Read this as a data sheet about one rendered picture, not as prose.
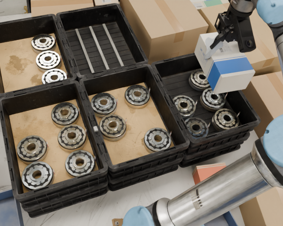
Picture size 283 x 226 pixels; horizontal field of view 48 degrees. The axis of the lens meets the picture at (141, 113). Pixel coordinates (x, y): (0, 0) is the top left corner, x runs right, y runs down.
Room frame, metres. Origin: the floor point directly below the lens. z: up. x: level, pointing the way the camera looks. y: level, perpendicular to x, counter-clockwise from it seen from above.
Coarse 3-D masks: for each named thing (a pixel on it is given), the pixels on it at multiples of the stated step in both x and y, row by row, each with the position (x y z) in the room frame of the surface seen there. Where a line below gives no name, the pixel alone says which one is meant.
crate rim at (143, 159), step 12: (108, 72) 0.81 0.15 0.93; (120, 72) 0.82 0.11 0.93; (156, 84) 0.79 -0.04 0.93; (84, 96) 0.68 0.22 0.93; (168, 108) 0.69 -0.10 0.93; (96, 120) 0.58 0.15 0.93; (180, 144) 0.54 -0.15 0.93; (108, 156) 0.45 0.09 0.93; (144, 156) 0.47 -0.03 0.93; (156, 156) 0.48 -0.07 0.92; (108, 168) 0.42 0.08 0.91; (120, 168) 0.42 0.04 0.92
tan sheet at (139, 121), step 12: (144, 84) 0.86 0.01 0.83; (120, 96) 0.78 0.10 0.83; (120, 108) 0.72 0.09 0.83; (132, 108) 0.73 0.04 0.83; (144, 108) 0.74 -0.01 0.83; (132, 120) 0.67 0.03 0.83; (144, 120) 0.68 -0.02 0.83; (156, 120) 0.69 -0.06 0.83; (132, 132) 0.61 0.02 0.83; (144, 132) 0.62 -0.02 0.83; (108, 144) 0.55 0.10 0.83; (120, 144) 0.55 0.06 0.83; (132, 144) 0.56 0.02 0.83; (120, 156) 0.50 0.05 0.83; (132, 156) 0.51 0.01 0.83
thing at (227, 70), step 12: (204, 36) 0.86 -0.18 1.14; (204, 48) 0.82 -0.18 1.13; (228, 48) 0.82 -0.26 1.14; (204, 60) 0.80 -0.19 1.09; (216, 60) 0.76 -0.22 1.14; (228, 60) 0.76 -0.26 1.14; (240, 60) 0.77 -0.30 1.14; (204, 72) 0.77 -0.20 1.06; (216, 72) 0.72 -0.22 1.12; (228, 72) 0.71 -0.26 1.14; (240, 72) 0.72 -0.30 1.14; (252, 72) 0.73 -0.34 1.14; (216, 84) 0.70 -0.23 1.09; (228, 84) 0.70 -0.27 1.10; (240, 84) 0.72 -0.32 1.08
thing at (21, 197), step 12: (60, 84) 0.71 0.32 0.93; (12, 96) 0.63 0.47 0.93; (0, 108) 0.57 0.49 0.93; (84, 108) 0.62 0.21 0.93; (0, 120) 0.52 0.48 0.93; (96, 132) 0.53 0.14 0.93; (96, 144) 0.49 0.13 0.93; (12, 168) 0.36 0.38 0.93; (12, 180) 0.32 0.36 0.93; (72, 180) 0.35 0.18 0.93; (84, 180) 0.36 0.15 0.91; (36, 192) 0.29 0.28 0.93; (48, 192) 0.31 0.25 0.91
